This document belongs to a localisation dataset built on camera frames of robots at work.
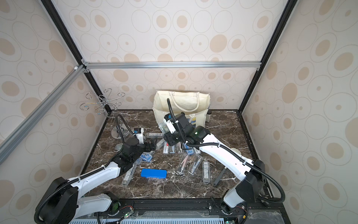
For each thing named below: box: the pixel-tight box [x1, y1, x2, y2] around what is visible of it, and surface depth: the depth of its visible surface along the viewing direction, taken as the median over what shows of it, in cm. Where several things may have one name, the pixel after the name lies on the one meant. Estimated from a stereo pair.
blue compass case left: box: [139, 153, 153, 162], surface depth 93 cm
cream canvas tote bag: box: [152, 90, 211, 127], surface depth 94 cm
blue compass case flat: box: [140, 168, 168, 179], surface depth 87 cm
